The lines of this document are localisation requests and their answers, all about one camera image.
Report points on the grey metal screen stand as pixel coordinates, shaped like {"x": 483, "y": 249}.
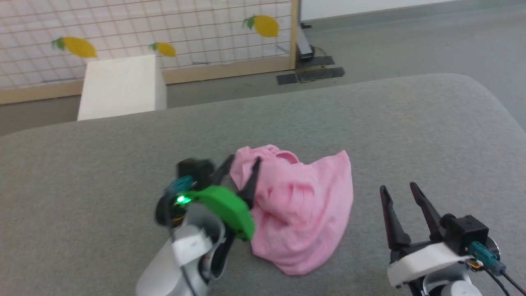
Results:
{"x": 305, "y": 41}

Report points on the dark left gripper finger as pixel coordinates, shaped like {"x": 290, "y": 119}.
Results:
{"x": 252, "y": 183}
{"x": 224, "y": 168}

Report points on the lemon print partition screen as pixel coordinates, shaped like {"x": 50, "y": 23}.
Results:
{"x": 164, "y": 24}

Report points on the pink garment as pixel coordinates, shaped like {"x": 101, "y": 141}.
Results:
{"x": 296, "y": 205}

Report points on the grey fabric sofa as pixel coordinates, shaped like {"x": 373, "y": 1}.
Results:
{"x": 370, "y": 135}

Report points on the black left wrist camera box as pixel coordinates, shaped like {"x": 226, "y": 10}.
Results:
{"x": 195, "y": 169}

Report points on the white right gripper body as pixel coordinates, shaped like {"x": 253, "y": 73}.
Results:
{"x": 423, "y": 261}

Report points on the black floor tape patch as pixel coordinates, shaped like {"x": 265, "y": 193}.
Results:
{"x": 312, "y": 73}

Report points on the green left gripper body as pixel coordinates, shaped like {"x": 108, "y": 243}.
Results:
{"x": 226, "y": 207}

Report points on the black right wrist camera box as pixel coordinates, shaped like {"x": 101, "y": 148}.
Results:
{"x": 466, "y": 232}

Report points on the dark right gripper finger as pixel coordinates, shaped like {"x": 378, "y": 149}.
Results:
{"x": 392, "y": 222}
{"x": 427, "y": 211}

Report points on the white box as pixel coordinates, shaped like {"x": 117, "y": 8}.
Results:
{"x": 119, "y": 86}

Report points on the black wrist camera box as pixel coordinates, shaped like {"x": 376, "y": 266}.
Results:
{"x": 195, "y": 169}
{"x": 466, "y": 232}

